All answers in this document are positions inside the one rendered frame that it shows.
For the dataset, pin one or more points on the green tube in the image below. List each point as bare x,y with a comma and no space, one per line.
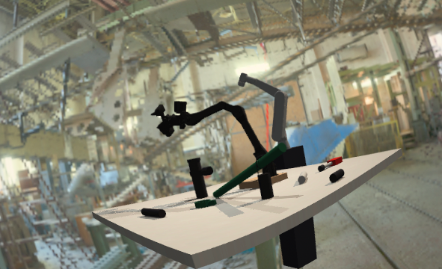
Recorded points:
251,170

